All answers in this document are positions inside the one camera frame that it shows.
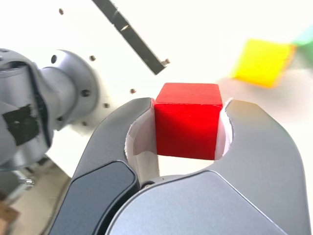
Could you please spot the red cube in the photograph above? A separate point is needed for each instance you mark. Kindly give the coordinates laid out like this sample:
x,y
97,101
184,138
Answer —
x,y
188,127

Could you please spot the yellow cube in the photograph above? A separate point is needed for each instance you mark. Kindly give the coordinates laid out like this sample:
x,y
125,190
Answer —
x,y
261,61

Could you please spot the black tape strip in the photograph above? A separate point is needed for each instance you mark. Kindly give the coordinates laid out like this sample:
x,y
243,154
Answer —
x,y
137,41

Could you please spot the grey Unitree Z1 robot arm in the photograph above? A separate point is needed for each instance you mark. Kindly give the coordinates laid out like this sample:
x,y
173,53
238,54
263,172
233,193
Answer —
x,y
61,98

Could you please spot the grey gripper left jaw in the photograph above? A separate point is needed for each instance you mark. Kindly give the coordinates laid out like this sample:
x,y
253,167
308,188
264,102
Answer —
x,y
102,156

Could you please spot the green cube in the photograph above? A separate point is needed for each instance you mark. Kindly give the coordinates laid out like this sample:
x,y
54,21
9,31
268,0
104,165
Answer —
x,y
305,39

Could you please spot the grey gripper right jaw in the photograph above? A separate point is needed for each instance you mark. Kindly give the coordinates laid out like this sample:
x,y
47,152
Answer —
x,y
256,171

